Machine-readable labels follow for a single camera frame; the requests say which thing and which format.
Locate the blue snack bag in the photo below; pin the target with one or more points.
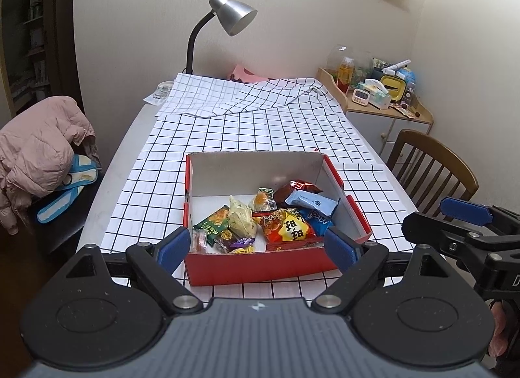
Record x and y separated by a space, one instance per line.
321 221

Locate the white wooden corner cabinet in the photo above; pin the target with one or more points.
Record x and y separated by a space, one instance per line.
365 126

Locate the blue round container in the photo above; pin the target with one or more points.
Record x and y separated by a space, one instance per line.
406 75

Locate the orange drink bottle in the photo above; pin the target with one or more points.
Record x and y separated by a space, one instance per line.
345 75

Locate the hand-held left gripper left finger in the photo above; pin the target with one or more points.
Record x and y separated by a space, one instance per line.
174 250

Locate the pink paper item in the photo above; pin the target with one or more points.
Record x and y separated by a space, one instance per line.
243 73

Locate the purple candy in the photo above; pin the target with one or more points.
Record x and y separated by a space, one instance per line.
241 242

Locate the green snack packet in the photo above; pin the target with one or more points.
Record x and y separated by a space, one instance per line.
211 223

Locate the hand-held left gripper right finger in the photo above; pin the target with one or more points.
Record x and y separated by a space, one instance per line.
341 250

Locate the white kitchen timer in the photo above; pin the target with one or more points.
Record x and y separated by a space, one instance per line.
360 97

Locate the small red candy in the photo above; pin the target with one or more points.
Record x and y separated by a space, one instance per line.
198 241

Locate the black chair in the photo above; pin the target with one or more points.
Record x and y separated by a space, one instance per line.
61 231

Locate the white black checkered tablecloth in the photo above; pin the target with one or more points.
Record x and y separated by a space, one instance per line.
243 134

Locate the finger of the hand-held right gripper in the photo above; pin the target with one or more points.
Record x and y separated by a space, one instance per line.
463 208
430 227

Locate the green printed box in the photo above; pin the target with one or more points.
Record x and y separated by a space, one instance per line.
380 64

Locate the silver desk lamp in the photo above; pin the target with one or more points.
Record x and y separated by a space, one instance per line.
237 16

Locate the yellow candy packet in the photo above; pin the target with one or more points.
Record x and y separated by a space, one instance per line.
243 250

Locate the green white pastry packet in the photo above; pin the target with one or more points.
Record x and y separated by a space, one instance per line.
262 199

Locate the small glass dish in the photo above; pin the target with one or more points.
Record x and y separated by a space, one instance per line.
165 88

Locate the yellow box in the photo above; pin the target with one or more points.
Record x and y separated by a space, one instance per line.
402 91

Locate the pink puffer jacket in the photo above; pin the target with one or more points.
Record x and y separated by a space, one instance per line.
36 146

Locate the red orange snack bag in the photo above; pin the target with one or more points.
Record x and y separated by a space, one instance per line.
288 227

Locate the white tube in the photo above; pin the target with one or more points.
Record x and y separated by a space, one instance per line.
400 65

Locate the person's right hand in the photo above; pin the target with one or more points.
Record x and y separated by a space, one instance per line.
499 321

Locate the brown wooden chair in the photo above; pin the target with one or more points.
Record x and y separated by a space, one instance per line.
459 174

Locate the pale yellow snack packet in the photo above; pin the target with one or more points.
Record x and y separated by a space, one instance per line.
241 217

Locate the brown shiny snack bag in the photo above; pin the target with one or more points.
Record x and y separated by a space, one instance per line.
284 193

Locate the pale green tissue box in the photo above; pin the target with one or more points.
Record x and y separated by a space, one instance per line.
378 97

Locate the blue white bag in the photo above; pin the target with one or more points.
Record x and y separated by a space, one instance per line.
81 166

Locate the clear plastic packet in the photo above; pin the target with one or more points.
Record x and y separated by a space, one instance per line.
155 99

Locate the dark wooden bookshelf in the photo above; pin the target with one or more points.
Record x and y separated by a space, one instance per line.
61 36

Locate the red cardboard box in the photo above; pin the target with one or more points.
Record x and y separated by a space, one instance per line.
264 266

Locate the light blue snack packet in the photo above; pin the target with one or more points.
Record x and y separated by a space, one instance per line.
313 201

